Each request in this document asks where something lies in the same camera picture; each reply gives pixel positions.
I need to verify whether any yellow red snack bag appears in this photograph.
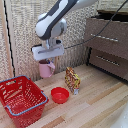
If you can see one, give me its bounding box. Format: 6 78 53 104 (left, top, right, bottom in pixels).
64 66 82 96

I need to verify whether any pink mug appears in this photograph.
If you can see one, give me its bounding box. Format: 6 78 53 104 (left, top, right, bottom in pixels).
38 59 57 79

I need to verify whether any silver drawer handle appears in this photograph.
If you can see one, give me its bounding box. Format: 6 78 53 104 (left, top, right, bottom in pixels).
90 33 120 43
95 54 121 67

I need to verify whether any red shopping basket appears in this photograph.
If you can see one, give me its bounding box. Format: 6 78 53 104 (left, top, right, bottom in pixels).
0 75 50 128

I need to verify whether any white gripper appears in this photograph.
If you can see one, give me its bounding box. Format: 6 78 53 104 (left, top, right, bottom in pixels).
31 39 65 65

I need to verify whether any brown drawer cabinet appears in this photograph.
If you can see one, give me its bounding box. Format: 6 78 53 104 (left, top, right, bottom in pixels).
82 9 128 83

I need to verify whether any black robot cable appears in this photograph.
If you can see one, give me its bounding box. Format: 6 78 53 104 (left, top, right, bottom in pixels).
63 0 128 50

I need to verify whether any beige woven folding screen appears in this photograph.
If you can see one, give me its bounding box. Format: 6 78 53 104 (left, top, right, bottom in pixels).
0 0 101 82

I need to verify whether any red plastic bowl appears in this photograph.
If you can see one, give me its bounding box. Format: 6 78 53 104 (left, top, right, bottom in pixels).
50 86 71 105

